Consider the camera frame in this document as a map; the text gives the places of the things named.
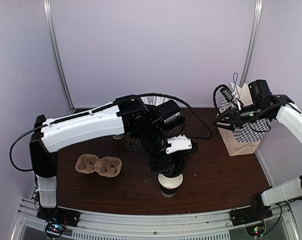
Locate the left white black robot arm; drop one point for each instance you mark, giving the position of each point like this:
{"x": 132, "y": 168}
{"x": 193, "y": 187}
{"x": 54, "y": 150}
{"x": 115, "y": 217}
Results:
{"x": 128, "y": 115}

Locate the aluminium front frame rail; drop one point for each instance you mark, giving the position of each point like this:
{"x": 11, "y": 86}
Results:
{"x": 216, "y": 225}

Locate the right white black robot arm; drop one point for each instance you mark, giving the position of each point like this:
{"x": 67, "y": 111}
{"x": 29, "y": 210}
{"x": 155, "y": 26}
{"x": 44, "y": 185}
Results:
{"x": 266, "y": 105}

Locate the cardboard cup carrier tray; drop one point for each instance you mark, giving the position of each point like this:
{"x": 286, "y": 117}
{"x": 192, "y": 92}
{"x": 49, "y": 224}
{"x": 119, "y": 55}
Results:
{"x": 107, "y": 166}

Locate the single black paper cup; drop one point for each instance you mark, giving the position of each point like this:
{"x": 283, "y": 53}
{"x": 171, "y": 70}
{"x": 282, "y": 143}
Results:
{"x": 169, "y": 185}

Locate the black coffee cup lid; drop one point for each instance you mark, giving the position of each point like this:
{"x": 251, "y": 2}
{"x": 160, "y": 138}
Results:
{"x": 179, "y": 166}

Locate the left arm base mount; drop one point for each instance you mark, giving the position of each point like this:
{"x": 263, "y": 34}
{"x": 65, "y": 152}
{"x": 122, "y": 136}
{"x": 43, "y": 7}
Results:
{"x": 62, "y": 216}

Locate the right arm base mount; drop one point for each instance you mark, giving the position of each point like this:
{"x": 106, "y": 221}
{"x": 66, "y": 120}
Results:
{"x": 247, "y": 215}

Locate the right aluminium corner post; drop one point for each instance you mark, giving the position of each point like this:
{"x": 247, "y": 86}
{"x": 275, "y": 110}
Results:
{"x": 255, "y": 28}

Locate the bundle of wrapped white straws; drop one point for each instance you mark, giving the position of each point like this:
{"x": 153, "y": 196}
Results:
{"x": 154, "y": 100}

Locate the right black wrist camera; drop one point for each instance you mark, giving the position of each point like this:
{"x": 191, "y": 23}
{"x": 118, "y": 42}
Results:
{"x": 230, "y": 96}

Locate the left aluminium corner post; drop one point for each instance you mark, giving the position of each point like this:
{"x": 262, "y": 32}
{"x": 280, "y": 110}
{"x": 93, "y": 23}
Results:
{"x": 57, "y": 58}

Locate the aluminium corner post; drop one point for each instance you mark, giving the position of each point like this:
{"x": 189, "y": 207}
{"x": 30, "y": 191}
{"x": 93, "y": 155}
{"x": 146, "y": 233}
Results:
{"x": 57, "y": 58}
{"x": 255, "y": 28}

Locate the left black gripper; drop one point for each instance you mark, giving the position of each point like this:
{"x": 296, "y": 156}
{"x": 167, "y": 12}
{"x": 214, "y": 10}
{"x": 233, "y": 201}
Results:
{"x": 156, "y": 164}

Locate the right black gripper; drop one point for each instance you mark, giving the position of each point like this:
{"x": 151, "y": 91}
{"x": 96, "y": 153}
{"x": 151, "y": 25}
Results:
{"x": 235, "y": 117}

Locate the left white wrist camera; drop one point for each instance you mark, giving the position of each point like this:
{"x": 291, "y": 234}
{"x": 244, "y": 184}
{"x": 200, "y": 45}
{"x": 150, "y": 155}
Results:
{"x": 182, "y": 145}

